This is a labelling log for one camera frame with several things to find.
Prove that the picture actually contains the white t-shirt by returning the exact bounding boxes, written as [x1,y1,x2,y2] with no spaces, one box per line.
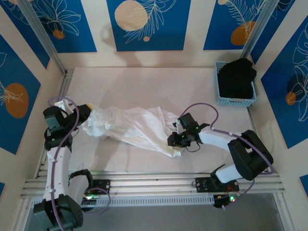
[80,105,186,159]

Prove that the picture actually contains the light blue plastic basket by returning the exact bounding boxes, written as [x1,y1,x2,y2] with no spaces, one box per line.
[215,61,257,106]

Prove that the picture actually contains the pale pink table cover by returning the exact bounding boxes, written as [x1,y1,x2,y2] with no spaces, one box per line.
[42,67,272,174]

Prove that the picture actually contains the black garment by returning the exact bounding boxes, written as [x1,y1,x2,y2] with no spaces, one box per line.
[218,58,257,100]

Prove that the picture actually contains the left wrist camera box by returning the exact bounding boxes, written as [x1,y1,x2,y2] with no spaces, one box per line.
[53,97,76,115]

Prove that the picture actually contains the aluminium side rail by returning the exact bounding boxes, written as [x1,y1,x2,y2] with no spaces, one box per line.
[35,69,74,179]
[234,68,280,175]

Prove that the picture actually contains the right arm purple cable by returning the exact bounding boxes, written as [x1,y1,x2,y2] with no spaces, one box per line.
[181,103,275,210]

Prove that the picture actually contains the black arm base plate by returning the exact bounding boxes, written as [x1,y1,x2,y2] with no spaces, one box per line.
[195,177,240,193]
[92,179,111,195]

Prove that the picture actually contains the aluminium rail frame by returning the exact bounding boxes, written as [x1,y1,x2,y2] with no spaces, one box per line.
[20,172,287,199]

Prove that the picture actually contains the white slotted cable duct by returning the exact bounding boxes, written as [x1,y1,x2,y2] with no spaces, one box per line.
[30,195,215,209]

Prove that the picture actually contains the blue floral wall panel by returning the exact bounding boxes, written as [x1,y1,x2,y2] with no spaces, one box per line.
[203,0,268,51]
[260,16,308,150]
[30,0,98,54]
[0,33,42,155]
[106,0,192,52]

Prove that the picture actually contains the aluminium corner post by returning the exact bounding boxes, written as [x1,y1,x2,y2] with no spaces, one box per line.
[237,0,277,70]
[16,0,68,75]

